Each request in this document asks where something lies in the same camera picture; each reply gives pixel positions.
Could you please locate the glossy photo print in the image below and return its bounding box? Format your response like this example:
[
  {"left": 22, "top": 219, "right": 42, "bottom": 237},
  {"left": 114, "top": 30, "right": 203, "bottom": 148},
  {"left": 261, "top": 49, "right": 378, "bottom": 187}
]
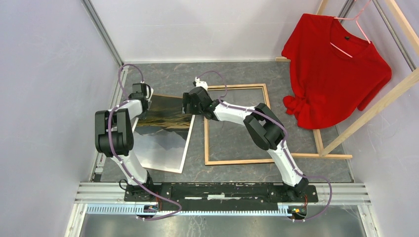
[{"left": 133, "top": 94, "right": 195, "bottom": 173}]

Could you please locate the black wooden picture frame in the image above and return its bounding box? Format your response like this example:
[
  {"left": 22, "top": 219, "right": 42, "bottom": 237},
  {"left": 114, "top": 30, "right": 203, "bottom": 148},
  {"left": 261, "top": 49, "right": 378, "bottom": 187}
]
[{"left": 203, "top": 83, "right": 277, "bottom": 166}]

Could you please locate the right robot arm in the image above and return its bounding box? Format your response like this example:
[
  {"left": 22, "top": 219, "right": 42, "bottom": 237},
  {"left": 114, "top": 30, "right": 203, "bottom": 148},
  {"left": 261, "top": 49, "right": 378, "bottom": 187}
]
[{"left": 182, "top": 86, "right": 309, "bottom": 201}]

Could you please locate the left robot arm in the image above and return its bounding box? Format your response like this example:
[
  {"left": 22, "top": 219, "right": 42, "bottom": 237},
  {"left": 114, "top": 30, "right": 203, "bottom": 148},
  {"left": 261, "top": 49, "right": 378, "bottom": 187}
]
[{"left": 94, "top": 82, "right": 155, "bottom": 201}]

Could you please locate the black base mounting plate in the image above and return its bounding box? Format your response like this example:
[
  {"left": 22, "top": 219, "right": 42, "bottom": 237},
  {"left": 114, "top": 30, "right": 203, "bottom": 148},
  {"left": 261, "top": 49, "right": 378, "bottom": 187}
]
[{"left": 124, "top": 182, "right": 319, "bottom": 211}]

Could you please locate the red t-shirt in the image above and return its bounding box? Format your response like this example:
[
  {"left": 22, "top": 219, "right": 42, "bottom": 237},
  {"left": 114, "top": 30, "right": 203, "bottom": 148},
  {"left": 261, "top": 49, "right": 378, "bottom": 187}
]
[{"left": 282, "top": 13, "right": 392, "bottom": 130}]

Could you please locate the wooden clothes rack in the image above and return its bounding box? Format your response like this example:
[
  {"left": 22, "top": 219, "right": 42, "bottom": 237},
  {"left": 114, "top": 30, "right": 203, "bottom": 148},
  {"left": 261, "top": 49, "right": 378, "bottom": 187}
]
[{"left": 292, "top": 0, "right": 419, "bottom": 160}]

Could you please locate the pink clothes hanger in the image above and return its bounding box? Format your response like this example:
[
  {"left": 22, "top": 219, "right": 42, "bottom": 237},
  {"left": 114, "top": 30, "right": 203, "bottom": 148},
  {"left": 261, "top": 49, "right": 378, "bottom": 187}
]
[{"left": 326, "top": 0, "right": 374, "bottom": 61}]

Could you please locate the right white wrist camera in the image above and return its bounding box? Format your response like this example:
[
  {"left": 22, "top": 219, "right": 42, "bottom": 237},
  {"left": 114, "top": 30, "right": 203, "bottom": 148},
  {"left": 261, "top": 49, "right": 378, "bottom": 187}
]
[{"left": 193, "top": 77, "right": 209, "bottom": 91}]

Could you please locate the white slotted cable duct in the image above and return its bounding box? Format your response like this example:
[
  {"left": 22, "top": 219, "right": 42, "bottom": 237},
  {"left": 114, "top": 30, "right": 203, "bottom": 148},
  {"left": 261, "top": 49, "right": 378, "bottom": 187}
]
[{"left": 86, "top": 204, "right": 291, "bottom": 217}]

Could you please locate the aluminium rail frame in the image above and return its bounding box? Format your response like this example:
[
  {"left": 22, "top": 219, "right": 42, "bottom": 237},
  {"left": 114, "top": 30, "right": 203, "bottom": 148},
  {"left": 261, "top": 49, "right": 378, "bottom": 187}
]
[{"left": 64, "top": 0, "right": 382, "bottom": 237}]

